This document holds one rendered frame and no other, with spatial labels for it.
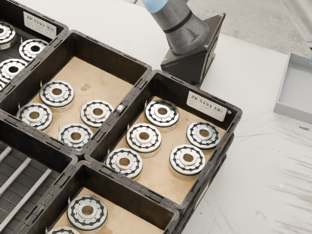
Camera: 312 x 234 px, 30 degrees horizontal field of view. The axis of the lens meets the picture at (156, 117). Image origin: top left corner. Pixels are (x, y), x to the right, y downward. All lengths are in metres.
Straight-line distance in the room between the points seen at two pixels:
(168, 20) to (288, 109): 0.51
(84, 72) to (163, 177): 0.45
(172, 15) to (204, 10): 1.58
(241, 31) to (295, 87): 1.30
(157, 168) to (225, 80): 0.57
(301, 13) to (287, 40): 1.71
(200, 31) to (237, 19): 1.54
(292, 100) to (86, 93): 0.74
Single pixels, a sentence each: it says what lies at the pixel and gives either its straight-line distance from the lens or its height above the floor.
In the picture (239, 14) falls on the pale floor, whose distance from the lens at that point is 3.51.
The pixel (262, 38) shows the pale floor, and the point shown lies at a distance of 3.40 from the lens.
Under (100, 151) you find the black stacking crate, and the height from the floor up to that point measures 0.89.
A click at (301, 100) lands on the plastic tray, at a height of 0.70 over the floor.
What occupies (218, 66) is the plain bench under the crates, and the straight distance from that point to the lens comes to 2.14.
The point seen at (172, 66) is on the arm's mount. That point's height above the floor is 0.78.
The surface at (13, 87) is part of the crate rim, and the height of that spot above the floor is 0.92.
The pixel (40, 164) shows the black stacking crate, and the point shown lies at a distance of 1.64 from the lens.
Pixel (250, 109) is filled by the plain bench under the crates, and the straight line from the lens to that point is 2.03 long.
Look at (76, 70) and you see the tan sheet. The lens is 1.87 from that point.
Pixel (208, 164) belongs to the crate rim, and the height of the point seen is 0.93.
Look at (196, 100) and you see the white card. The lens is 1.74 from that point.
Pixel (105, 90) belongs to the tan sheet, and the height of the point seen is 0.83.
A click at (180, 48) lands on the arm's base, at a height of 0.86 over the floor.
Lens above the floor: 2.18
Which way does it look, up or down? 50 degrees down
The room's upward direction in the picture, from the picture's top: 10 degrees clockwise
